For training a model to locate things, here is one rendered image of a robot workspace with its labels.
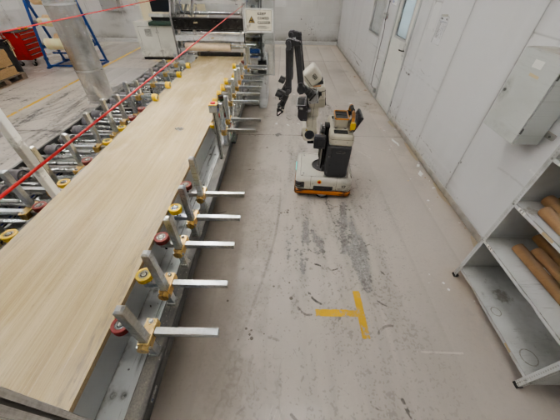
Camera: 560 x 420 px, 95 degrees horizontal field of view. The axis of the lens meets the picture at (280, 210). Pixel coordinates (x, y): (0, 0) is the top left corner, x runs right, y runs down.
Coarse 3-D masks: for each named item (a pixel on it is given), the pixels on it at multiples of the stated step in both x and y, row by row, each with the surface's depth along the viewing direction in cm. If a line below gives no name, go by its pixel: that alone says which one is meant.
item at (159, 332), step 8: (160, 328) 116; (168, 328) 116; (176, 328) 116; (184, 328) 116; (192, 328) 116; (200, 328) 116; (208, 328) 116; (216, 328) 116; (160, 336) 116; (168, 336) 116; (176, 336) 116; (184, 336) 115; (192, 336) 115; (200, 336) 115; (208, 336) 115; (216, 336) 115
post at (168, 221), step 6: (168, 216) 131; (168, 222) 132; (168, 228) 135; (174, 228) 137; (174, 234) 138; (174, 240) 141; (180, 240) 145; (174, 246) 144; (180, 246) 145; (180, 258) 152; (186, 258) 155
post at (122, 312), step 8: (112, 312) 92; (120, 312) 92; (128, 312) 96; (120, 320) 95; (128, 320) 96; (136, 320) 101; (128, 328) 100; (136, 328) 102; (144, 328) 108; (136, 336) 105; (144, 336) 108; (152, 352) 118
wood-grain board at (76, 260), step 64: (192, 64) 422; (128, 128) 249; (192, 128) 250; (64, 192) 176; (128, 192) 177; (0, 256) 137; (64, 256) 137; (128, 256) 138; (0, 320) 112; (64, 320) 112; (0, 384) 95; (64, 384) 95
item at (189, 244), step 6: (162, 246) 151; (168, 246) 151; (186, 246) 151; (192, 246) 151; (198, 246) 151; (204, 246) 151; (210, 246) 151; (216, 246) 151; (222, 246) 150; (228, 246) 150; (234, 246) 153
